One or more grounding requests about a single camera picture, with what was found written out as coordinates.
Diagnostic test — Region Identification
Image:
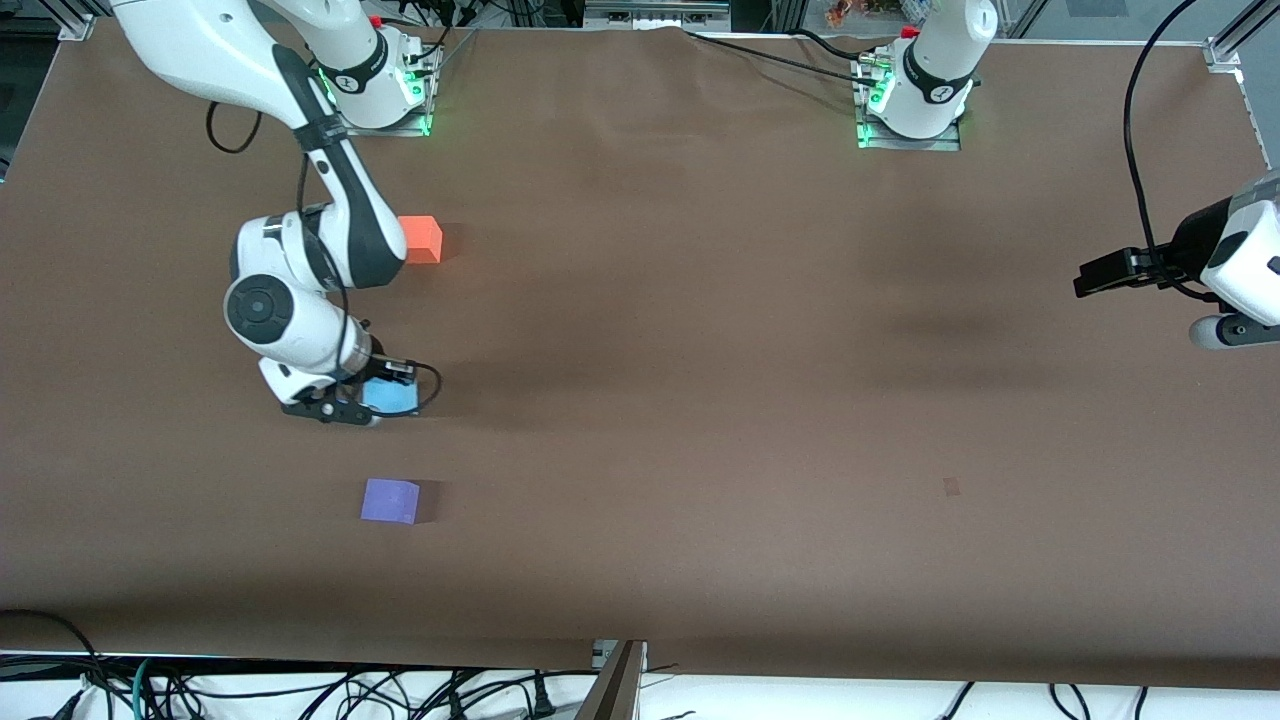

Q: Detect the blue foam block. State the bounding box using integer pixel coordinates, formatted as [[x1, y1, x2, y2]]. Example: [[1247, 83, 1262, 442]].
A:
[[361, 378, 422, 418]]

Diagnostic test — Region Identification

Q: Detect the purple foam block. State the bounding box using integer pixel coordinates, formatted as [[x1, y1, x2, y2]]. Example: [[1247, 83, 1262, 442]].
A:
[[360, 478, 422, 525]]

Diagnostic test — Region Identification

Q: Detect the orange foam block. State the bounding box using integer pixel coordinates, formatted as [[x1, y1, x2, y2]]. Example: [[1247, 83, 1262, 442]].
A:
[[398, 215, 444, 265]]

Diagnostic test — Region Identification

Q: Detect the brown paper table cover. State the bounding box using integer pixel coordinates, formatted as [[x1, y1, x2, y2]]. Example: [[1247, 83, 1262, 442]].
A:
[[0, 25, 1280, 691]]

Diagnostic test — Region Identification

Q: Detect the colourful background object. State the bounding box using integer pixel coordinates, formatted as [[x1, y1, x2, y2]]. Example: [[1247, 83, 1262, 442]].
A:
[[825, 0, 907, 27]]

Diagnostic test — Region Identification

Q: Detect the grey metal equipment box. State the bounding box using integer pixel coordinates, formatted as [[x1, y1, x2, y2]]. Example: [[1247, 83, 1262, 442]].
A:
[[585, 0, 732, 32]]

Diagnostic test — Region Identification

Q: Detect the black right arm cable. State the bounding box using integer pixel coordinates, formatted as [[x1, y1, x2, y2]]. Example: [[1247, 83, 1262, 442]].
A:
[[206, 98, 443, 414]]

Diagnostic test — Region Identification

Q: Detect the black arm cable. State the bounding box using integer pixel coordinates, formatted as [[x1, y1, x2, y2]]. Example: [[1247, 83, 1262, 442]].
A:
[[206, 98, 443, 414], [1124, 0, 1201, 293]]

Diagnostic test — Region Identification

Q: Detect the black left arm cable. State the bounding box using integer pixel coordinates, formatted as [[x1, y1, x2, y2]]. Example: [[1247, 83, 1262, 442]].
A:
[[1124, 0, 1201, 293]]

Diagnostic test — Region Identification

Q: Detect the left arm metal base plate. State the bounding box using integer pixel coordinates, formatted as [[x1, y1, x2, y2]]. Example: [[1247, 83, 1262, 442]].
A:
[[852, 55, 963, 153]]

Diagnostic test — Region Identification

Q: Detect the aluminium frame extrusion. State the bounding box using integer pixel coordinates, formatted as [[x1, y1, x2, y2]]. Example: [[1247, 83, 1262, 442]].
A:
[[1204, 0, 1280, 73]]

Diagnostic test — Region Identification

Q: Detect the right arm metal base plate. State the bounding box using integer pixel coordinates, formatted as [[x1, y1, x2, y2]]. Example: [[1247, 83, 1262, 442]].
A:
[[328, 45, 435, 138]]

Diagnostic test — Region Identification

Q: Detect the black looping floor cable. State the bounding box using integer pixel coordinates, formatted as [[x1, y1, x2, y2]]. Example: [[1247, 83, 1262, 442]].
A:
[[0, 609, 104, 720]]

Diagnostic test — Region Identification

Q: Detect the aluminium frame post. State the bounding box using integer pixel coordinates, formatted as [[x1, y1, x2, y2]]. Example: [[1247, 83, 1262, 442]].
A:
[[578, 640, 649, 720]]

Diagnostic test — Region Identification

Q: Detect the long black base cable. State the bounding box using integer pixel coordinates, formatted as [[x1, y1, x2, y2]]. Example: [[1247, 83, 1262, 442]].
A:
[[684, 29, 883, 89]]

